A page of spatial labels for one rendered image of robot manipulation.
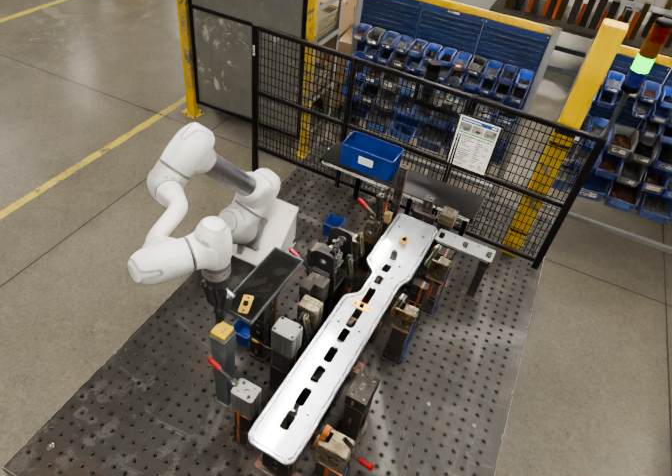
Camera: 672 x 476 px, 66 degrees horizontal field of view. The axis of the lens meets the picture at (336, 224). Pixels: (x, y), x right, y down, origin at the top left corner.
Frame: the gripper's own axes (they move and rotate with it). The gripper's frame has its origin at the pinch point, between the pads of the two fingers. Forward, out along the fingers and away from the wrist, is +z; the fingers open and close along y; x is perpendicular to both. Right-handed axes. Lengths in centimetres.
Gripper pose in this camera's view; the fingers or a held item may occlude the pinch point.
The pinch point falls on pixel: (219, 313)
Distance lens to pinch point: 180.3
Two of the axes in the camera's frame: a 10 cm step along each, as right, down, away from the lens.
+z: -1.0, 7.4, 6.6
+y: 8.8, 3.8, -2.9
